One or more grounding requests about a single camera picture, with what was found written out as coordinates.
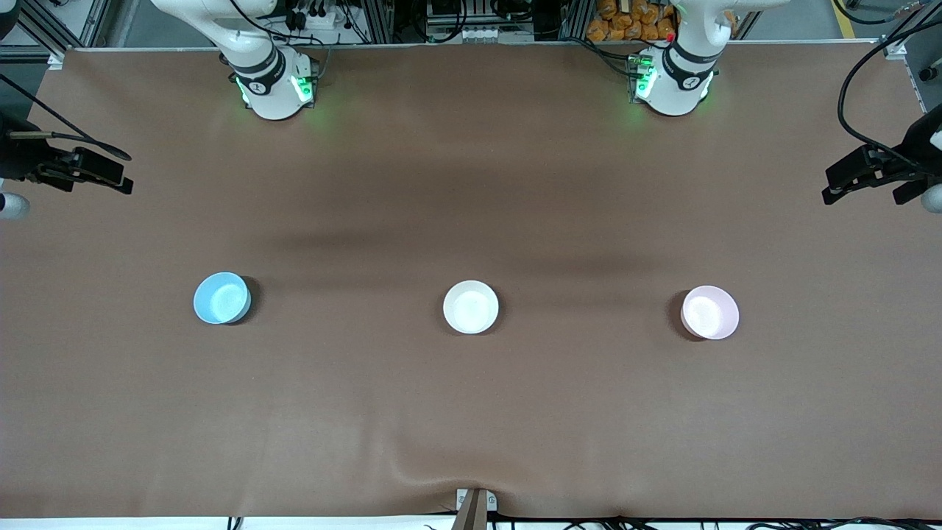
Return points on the blue bowl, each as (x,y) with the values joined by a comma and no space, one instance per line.
(219,298)

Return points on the brown table cloth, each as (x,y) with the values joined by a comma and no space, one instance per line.
(471,184)

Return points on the white bowl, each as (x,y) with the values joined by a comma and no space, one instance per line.
(471,307)

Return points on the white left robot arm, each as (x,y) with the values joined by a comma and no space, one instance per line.
(673,85)

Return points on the white terminal block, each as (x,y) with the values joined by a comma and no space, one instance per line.
(482,34)

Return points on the bag of orange snacks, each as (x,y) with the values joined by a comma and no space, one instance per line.
(625,20)

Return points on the pink bowl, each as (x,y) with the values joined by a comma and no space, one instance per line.
(708,313)

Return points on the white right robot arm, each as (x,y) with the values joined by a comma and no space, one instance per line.
(268,88)

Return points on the white power strip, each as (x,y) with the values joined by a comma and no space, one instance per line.
(313,18)

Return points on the metal table edge bracket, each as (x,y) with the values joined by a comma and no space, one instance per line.
(475,508)

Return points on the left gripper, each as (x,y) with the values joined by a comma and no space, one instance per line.
(918,151)

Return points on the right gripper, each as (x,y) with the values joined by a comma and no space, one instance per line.
(16,159)

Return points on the white corner bracket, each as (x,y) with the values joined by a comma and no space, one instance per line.
(896,50)
(56,59)

